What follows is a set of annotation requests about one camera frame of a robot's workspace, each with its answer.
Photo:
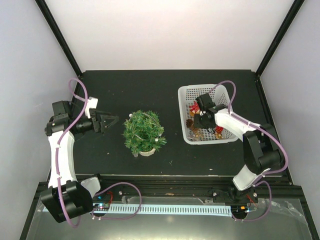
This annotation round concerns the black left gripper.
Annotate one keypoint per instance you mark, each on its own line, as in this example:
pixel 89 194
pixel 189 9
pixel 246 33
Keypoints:
pixel 101 121

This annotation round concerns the small green christmas tree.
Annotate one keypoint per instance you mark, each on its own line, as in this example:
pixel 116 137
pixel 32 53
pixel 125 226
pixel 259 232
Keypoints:
pixel 143 132

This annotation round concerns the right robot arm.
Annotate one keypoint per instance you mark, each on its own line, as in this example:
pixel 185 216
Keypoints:
pixel 261 148

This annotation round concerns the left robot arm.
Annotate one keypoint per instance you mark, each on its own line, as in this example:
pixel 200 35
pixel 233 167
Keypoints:
pixel 67 198

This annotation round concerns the white tree pot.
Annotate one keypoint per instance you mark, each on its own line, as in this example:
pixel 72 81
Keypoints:
pixel 147 153

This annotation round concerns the red star tree topper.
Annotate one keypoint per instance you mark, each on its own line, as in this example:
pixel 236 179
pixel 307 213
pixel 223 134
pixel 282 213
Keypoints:
pixel 194 109

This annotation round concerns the brown pine cone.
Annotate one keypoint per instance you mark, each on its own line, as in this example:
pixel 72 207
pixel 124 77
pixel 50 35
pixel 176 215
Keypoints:
pixel 189 123
pixel 195 130

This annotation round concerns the white perforated plastic basket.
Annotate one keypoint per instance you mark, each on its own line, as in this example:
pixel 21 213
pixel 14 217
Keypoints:
pixel 186 97

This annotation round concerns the red gift box ornament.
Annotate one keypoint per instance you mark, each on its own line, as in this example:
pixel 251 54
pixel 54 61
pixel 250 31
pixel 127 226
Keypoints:
pixel 219 129

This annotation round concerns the gold bell ornament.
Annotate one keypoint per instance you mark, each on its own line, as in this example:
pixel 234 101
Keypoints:
pixel 219 136

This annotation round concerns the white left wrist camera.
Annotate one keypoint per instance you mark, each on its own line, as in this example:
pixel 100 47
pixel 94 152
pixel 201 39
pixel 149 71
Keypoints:
pixel 91 103

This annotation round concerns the light blue cable duct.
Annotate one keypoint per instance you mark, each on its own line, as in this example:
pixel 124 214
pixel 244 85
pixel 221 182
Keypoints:
pixel 162 209

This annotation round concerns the black frame post left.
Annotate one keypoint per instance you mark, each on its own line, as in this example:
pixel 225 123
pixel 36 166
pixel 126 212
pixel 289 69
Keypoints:
pixel 48 16

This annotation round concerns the black frame post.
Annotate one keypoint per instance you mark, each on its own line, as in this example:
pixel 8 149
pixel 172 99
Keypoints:
pixel 48 16
pixel 285 25

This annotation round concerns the black frame post right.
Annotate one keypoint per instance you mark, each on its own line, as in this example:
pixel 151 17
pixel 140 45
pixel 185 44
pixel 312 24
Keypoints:
pixel 285 25

